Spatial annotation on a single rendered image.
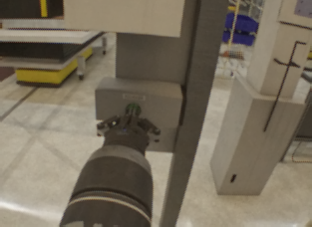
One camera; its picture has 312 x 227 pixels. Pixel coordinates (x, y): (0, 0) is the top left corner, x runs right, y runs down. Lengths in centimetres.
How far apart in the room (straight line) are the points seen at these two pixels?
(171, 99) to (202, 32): 16
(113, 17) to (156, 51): 21
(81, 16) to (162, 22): 13
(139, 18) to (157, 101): 21
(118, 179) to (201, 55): 34
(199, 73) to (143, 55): 14
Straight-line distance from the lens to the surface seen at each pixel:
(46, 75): 345
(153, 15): 34
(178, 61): 54
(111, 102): 49
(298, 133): 242
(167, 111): 49
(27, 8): 42
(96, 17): 36
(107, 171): 26
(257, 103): 139
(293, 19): 140
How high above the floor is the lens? 139
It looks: 30 degrees down
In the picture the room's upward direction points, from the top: 6 degrees clockwise
